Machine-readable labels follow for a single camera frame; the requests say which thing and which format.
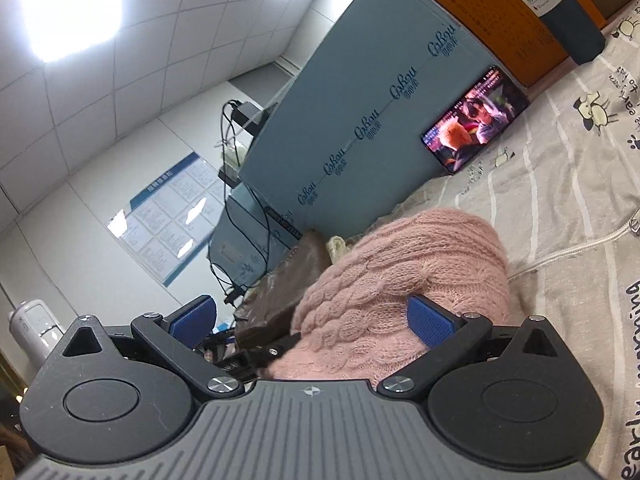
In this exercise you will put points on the white water dispenser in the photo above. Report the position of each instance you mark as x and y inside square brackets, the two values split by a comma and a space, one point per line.
[36, 330]

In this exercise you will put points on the blue wall poster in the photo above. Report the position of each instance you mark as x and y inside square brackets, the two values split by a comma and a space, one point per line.
[166, 225]

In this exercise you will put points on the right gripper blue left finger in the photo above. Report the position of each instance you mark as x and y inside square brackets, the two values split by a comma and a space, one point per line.
[194, 321]

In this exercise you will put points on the brown leather jacket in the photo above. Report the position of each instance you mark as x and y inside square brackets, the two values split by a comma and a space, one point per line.
[267, 311]

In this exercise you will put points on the grey printed bed sheet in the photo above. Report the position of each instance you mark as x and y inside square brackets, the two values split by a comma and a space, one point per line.
[561, 188]

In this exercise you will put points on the pink knitted sweater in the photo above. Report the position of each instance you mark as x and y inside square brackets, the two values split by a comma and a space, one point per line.
[352, 322]

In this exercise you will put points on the blue-grey box behind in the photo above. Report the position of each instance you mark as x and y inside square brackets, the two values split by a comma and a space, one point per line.
[250, 238]

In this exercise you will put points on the dark teal vacuum bottle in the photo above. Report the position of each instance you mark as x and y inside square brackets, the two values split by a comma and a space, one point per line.
[571, 26]

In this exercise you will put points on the orange board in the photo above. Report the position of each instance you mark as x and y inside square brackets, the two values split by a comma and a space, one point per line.
[522, 42]

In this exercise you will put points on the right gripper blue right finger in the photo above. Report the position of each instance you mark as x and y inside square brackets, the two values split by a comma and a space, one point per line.
[430, 322]

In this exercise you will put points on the blue-grey foam board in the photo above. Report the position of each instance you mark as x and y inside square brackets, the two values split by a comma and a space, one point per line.
[343, 145]

